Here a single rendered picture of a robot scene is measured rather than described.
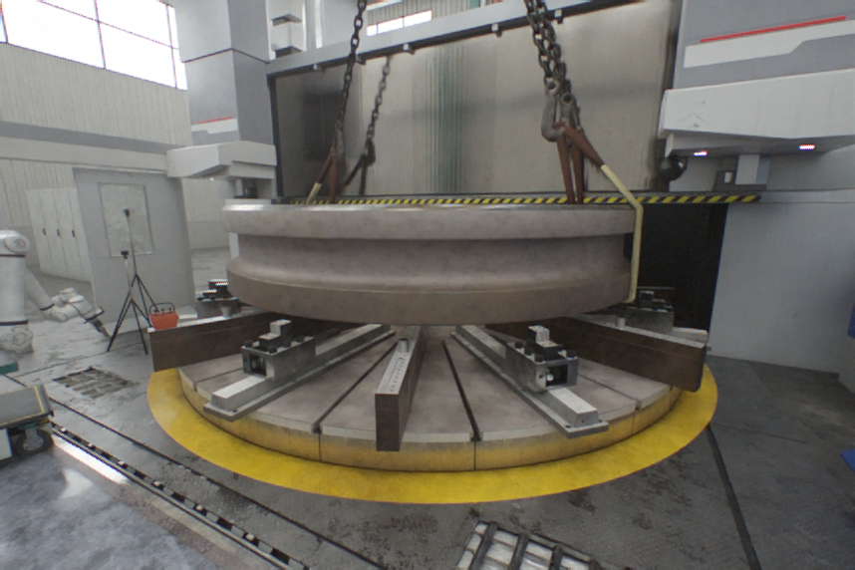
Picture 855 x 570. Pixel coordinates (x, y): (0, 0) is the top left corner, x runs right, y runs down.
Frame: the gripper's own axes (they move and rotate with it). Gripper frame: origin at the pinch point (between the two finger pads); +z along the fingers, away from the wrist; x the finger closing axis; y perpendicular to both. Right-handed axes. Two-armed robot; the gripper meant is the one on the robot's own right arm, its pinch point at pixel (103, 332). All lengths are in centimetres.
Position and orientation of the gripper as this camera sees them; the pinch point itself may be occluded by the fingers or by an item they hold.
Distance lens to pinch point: 399.4
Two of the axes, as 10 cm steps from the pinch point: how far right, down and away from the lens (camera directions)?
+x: 8.5, 2.1, -4.9
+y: -5.2, 5.4, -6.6
